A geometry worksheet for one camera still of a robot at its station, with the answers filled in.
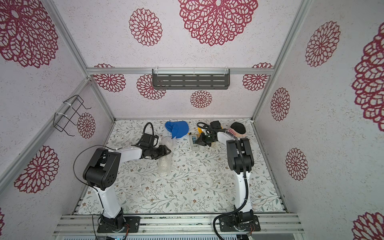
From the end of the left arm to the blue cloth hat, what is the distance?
0.17m

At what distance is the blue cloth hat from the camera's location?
111 centimetres

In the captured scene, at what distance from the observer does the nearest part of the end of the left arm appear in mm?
824
